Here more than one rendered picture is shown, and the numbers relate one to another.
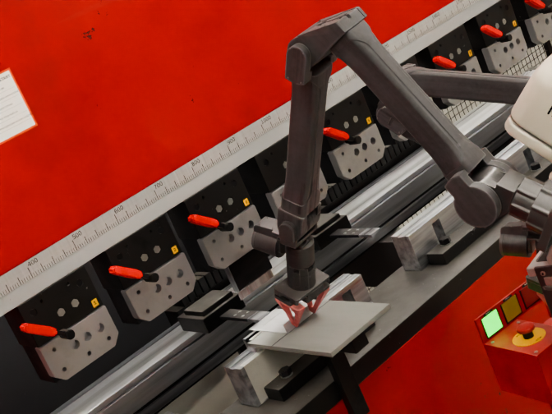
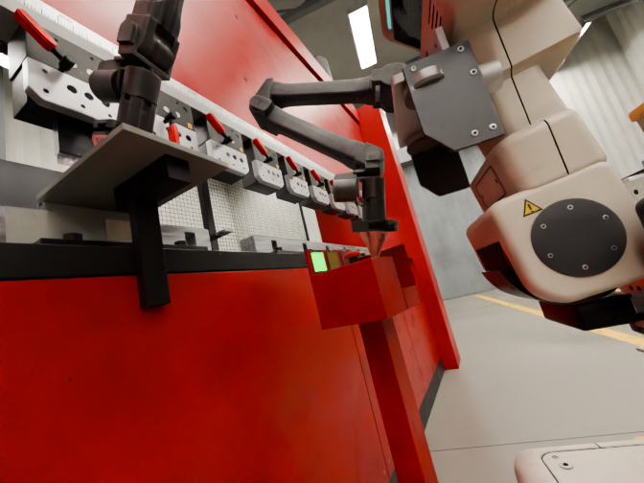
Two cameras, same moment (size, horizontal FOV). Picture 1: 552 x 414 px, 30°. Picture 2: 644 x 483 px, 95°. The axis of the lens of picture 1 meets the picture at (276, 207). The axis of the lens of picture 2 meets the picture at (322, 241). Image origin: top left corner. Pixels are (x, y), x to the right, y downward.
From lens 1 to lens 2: 177 cm
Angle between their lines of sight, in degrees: 38
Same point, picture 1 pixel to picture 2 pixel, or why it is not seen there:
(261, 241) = (100, 73)
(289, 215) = (136, 16)
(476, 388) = (292, 352)
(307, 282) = (138, 117)
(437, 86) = (296, 88)
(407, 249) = (251, 246)
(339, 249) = not seen: hidden behind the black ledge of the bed
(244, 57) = not seen: hidden behind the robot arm
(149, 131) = not seen: outside the picture
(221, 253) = (48, 86)
